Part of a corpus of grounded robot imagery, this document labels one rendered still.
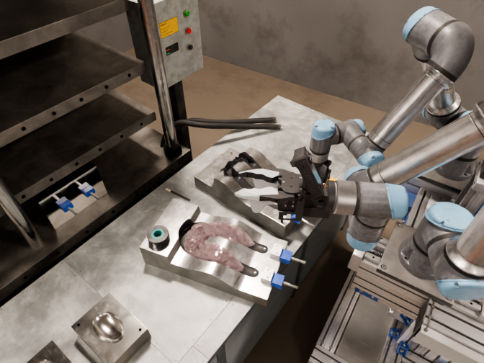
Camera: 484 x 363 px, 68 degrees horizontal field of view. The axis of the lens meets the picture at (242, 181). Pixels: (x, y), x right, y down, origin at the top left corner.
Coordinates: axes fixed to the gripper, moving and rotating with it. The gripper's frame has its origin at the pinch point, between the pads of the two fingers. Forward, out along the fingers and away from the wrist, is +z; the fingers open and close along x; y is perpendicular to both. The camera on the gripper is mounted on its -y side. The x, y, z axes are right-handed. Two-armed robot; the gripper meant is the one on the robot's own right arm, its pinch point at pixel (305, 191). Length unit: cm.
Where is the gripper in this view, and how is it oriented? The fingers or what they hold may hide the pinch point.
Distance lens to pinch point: 150.4
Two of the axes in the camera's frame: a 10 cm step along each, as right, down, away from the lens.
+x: 6.2, -5.7, 5.4
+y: 7.8, 4.5, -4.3
